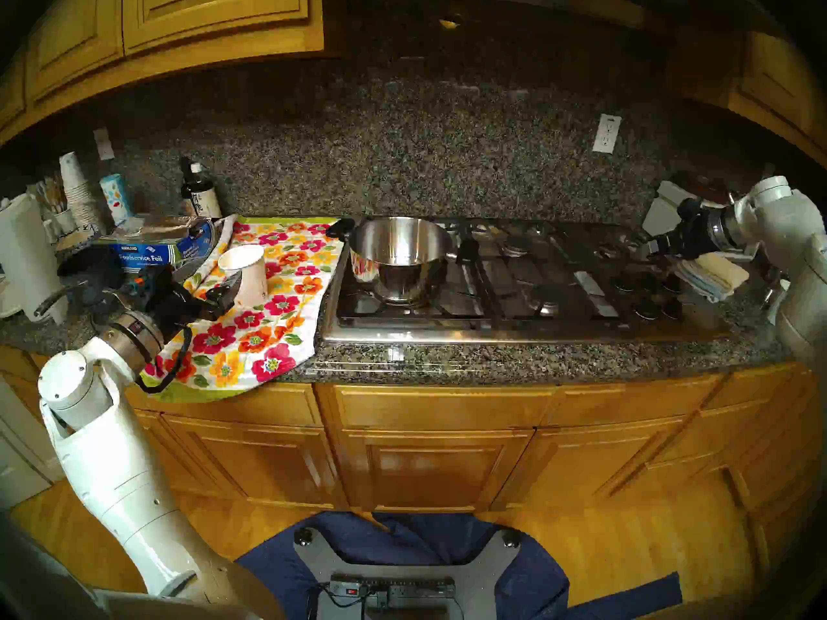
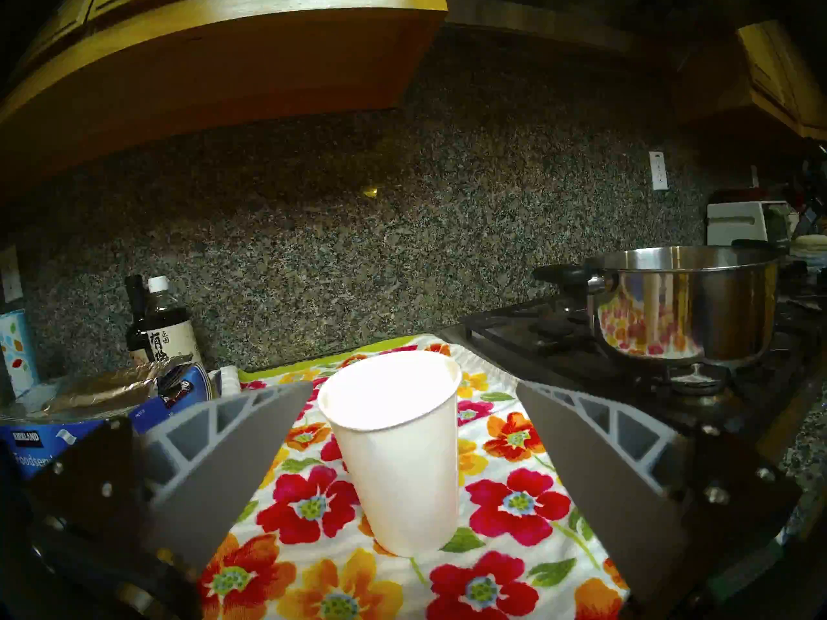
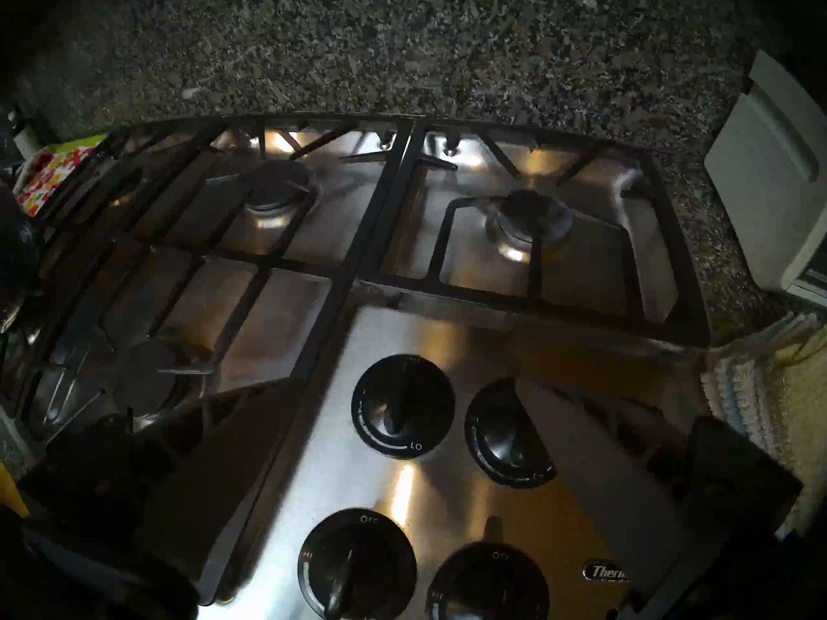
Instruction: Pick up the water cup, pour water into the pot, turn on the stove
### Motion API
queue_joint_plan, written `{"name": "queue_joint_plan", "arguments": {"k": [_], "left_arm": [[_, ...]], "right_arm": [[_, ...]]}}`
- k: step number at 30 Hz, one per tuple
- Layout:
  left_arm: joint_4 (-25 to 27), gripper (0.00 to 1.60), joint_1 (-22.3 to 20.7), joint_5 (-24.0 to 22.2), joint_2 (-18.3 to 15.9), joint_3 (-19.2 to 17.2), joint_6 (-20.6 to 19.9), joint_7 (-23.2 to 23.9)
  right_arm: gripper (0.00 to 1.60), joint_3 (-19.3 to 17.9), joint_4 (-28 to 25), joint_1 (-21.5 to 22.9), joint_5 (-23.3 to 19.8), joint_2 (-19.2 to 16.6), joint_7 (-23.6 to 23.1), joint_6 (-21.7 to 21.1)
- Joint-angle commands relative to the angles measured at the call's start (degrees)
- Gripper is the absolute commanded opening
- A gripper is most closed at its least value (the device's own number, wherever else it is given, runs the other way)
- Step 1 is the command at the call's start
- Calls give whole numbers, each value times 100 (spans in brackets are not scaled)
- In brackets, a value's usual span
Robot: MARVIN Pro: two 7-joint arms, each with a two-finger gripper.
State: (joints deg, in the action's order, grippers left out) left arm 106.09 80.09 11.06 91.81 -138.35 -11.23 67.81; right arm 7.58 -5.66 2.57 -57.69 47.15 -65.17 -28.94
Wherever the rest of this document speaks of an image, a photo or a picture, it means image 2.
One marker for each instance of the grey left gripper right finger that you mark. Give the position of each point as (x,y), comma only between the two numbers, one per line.
(614,489)

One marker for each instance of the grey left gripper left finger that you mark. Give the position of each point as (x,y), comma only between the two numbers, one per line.
(200,483)

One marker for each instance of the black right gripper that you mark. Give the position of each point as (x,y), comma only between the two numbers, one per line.
(813,202)

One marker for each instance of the white paper cup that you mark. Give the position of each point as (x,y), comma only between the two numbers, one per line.
(400,470)

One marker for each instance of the stainless steel pot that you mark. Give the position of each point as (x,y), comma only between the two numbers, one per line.
(711,315)

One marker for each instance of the colourful patterned paper cup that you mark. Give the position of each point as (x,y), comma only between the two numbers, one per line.
(16,354)

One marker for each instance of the striped blue yellow dish towel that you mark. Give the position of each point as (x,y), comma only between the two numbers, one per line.
(811,243)

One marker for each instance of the white kitchen appliance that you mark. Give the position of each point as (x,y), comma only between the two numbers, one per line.
(736,223)

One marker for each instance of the floral printed cloth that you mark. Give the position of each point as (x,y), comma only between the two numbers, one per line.
(517,502)

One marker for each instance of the clear plastic wrap bag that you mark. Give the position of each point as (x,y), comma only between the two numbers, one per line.
(110,389)

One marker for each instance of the black capped gas burner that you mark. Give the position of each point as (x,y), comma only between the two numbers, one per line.
(694,380)
(555,328)

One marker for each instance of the blue Kirkland foil box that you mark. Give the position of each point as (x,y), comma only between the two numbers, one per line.
(71,434)

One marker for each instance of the wide black cast iron grate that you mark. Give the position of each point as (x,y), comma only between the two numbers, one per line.
(555,360)

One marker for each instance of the soy sauce bottle white cap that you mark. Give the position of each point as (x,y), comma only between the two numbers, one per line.
(171,341)

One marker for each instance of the dark glass bottle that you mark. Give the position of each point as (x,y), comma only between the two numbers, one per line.
(136,328)

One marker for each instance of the stainless steel gas cooktop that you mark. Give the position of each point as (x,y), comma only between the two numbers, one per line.
(791,412)

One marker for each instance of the steel range hood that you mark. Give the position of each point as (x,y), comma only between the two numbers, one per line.
(549,18)

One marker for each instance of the wooden wall cabinet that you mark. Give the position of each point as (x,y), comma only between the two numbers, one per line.
(782,76)
(226,63)

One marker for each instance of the white wall power outlet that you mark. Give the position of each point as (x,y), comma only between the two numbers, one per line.
(658,171)
(11,276)

